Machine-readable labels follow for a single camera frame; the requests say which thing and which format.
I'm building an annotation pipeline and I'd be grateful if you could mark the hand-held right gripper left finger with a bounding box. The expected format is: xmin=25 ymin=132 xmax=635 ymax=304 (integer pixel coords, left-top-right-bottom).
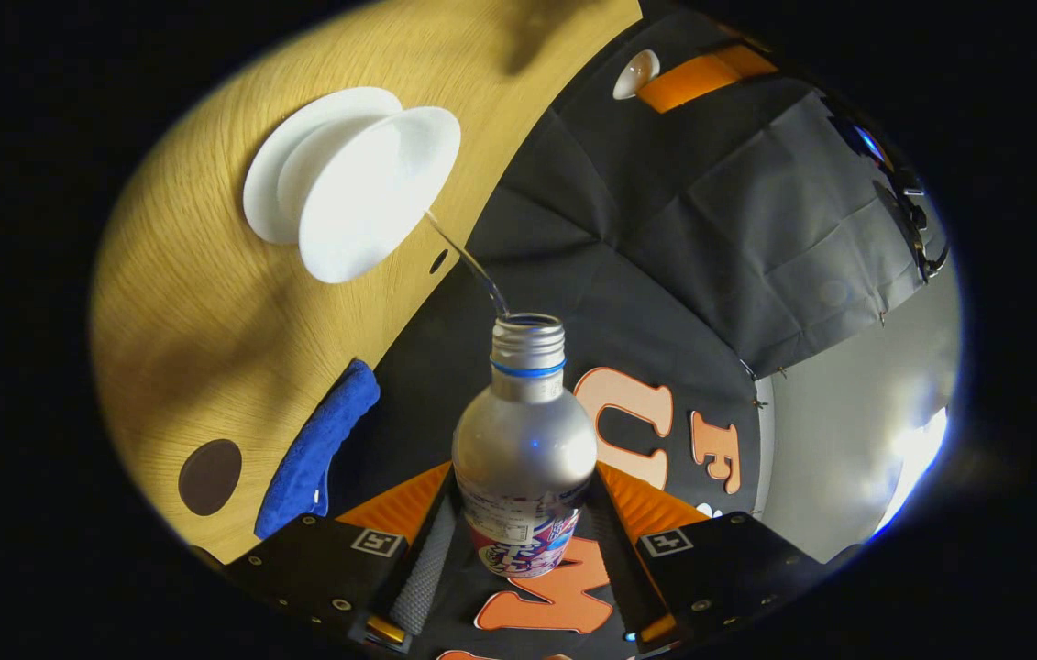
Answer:
xmin=225 ymin=461 xmax=459 ymax=647

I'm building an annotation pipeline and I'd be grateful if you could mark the dark grey side cloth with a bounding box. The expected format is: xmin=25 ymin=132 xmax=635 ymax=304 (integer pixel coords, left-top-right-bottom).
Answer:
xmin=495 ymin=0 xmax=950 ymax=381

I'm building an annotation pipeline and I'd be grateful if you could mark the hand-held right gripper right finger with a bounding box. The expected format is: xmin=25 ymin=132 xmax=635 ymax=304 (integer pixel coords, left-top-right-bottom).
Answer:
xmin=593 ymin=461 xmax=826 ymax=647

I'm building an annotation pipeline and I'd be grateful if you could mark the silver water bottle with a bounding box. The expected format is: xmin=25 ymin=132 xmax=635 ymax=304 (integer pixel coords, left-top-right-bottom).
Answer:
xmin=452 ymin=313 xmax=599 ymax=578

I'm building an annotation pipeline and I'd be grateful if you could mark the white saucer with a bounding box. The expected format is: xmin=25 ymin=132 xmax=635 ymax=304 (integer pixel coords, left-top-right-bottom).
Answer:
xmin=243 ymin=87 xmax=404 ymax=247

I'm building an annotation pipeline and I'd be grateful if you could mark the blue towel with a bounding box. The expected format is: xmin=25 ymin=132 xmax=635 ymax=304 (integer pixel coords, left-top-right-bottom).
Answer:
xmin=254 ymin=359 xmax=381 ymax=540

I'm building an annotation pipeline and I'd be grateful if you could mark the dark round coaster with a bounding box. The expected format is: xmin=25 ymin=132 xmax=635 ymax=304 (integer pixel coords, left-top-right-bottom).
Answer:
xmin=178 ymin=439 xmax=243 ymax=517

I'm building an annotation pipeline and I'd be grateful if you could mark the white teacup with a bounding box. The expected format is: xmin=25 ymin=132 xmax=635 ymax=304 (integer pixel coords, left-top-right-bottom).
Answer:
xmin=278 ymin=106 xmax=462 ymax=284

